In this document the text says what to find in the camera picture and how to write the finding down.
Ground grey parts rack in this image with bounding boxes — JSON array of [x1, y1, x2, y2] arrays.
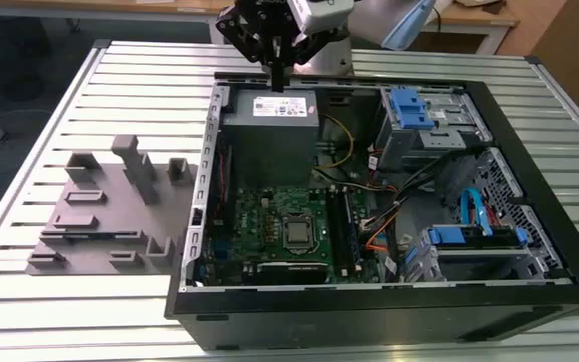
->
[[25, 134, 200, 276]]

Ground long wooden desk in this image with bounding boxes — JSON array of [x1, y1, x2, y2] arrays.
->
[[0, 0, 235, 44]]

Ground metal socket cover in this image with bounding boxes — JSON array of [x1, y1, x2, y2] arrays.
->
[[279, 213, 321, 255]]

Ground silver CPU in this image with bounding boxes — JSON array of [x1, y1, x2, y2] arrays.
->
[[284, 220, 316, 243]]

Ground black graphics card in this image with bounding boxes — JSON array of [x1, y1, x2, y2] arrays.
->
[[247, 259, 332, 286]]

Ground green motherboard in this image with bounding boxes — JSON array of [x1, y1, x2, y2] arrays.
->
[[205, 185, 389, 287]]

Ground brown cardboard box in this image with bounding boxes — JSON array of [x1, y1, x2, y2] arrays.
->
[[495, 0, 579, 111]]

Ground metal drive cage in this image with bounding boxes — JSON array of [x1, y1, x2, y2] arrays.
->
[[375, 87, 495, 173]]

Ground white and black wire bundle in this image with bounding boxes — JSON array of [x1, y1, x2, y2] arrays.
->
[[312, 167, 397, 194]]

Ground RAM slot with white latch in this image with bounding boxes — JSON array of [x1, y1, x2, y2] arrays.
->
[[332, 187, 349, 275], [344, 188, 365, 273]]

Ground blue data wire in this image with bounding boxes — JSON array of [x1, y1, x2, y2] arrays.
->
[[459, 187, 495, 237]]

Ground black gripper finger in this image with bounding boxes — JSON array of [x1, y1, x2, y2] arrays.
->
[[213, 9, 281, 94], [279, 29, 349, 94]]

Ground thin red wire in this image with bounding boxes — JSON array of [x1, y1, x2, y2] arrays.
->
[[217, 149, 231, 219]]

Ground RAM slot with black latch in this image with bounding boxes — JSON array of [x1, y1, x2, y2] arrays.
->
[[339, 187, 355, 275], [324, 187, 344, 275]]

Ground yellow power wire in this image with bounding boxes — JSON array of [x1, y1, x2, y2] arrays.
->
[[317, 114, 356, 170]]

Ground metal disk bay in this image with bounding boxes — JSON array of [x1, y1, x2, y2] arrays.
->
[[401, 225, 564, 284]]

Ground blue carrier with black disk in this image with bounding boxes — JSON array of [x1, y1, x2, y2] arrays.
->
[[427, 224, 530, 250]]

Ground black PC case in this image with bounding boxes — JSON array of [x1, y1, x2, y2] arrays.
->
[[161, 71, 579, 351]]

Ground orange wire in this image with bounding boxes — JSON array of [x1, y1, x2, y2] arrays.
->
[[364, 225, 401, 254]]

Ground wooden desk with white frame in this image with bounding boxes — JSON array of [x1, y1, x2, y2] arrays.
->
[[409, 0, 520, 57]]

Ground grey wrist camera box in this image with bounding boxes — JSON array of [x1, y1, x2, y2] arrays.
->
[[288, 0, 356, 37]]

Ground grey power supply unit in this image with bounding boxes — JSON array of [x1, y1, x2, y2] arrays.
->
[[221, 89, 320, 178]]

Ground red orange wires with labels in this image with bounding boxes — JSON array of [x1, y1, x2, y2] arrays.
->
[[364, 145, 399, 192]]

